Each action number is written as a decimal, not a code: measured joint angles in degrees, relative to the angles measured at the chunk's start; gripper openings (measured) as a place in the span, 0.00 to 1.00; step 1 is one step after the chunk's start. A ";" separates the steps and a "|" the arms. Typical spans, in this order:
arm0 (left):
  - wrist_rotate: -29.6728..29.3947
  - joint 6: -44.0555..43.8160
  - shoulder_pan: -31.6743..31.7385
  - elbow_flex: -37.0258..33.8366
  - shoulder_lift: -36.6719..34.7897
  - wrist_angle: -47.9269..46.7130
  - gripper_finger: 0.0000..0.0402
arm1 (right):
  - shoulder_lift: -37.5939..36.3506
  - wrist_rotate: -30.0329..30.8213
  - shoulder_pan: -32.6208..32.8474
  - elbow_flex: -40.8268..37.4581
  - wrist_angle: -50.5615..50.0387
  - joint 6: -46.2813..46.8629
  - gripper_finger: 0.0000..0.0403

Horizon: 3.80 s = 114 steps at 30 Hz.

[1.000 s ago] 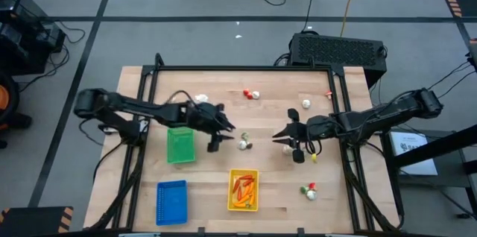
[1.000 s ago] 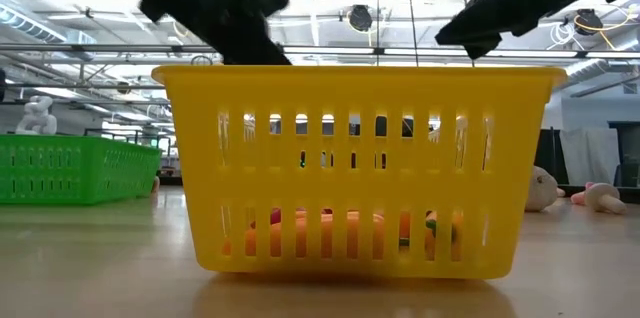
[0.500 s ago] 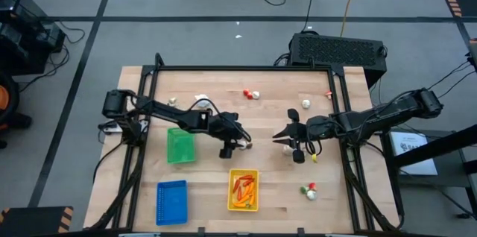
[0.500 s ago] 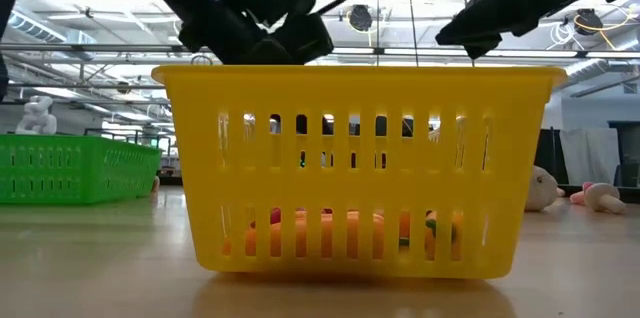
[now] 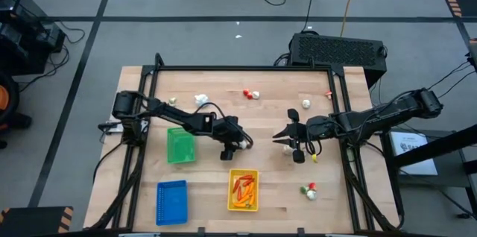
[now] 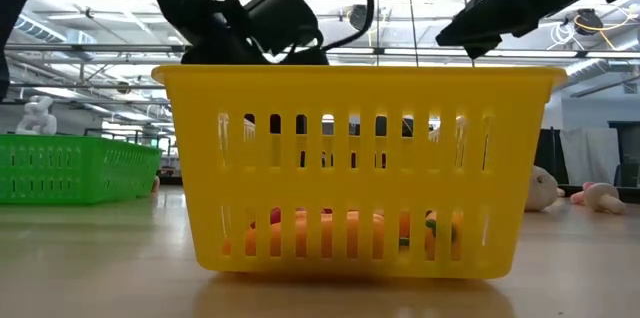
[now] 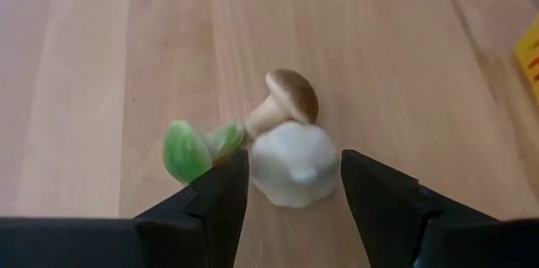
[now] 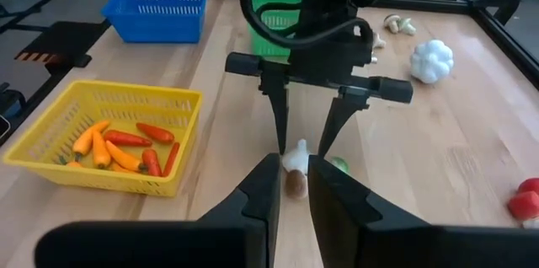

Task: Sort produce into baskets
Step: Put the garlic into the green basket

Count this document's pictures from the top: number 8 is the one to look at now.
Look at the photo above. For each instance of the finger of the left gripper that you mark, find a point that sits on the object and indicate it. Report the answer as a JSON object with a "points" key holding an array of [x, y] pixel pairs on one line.
{"points": [[278, 108], [343, 112]]}

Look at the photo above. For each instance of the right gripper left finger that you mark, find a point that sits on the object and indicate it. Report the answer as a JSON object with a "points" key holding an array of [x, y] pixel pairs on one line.
{"points": [[168, 242]]}

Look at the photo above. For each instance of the tan cap white mushroom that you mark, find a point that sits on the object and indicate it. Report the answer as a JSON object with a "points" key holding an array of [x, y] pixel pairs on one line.
{"points": [[392, 23]]}

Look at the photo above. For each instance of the green plastic basket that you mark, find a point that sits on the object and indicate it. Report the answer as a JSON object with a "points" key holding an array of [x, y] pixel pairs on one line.
{"points": [[257, 46]]}

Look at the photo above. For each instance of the black hazard-striped floor mat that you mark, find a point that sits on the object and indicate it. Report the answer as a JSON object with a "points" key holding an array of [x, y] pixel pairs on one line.
{"points": [[54, 44]]}

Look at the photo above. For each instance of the pale green mushroom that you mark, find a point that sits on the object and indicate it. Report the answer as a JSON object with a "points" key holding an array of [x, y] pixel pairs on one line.
{"points": [[407, 27]]}

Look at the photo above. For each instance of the orange carrot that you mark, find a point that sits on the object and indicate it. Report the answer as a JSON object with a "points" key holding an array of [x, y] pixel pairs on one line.
{"points": [[124, 158]]}

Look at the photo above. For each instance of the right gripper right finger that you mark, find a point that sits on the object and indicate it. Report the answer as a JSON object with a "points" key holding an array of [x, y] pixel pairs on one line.
{"points": [[400, 247]]}

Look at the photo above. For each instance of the white plush toy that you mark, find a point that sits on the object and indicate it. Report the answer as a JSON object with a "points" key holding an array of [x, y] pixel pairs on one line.
{"points": [[431, 60]]}

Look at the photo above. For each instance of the black aluminium table frame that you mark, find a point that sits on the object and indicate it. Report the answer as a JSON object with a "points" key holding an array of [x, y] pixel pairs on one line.
{"points": [[509, 46]]}

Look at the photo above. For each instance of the red chili pepper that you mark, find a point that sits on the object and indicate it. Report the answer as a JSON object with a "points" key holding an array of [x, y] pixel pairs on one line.
{"points": [[156, 133], [126, 138], [151, 162], [171, 158]]}

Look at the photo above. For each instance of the green cap mushroom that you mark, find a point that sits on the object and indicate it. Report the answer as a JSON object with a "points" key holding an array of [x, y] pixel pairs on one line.
{"points": [[340, 164]]}

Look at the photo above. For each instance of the yellow plastic basket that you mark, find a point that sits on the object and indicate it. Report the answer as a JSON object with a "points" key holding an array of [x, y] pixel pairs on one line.
{"points": [[139, 90]]}

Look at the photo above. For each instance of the blue plastic basket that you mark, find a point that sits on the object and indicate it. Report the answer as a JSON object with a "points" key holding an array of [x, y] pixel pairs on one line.
{"points": [[126, 28]]}

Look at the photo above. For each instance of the black corner clamp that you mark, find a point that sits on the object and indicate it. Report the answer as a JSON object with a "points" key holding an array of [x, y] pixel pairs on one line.
{"points": [[501, 2]]}

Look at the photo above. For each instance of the white garlic bulb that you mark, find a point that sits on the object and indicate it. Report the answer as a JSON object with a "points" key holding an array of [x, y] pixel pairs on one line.
{"points": [[297, 156], [531, 223]]}

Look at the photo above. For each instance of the orange pepper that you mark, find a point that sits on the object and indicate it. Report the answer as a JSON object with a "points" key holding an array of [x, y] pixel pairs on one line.
{"points": [[86, 137], [101, 152], [72, 163], [122, 169]]}

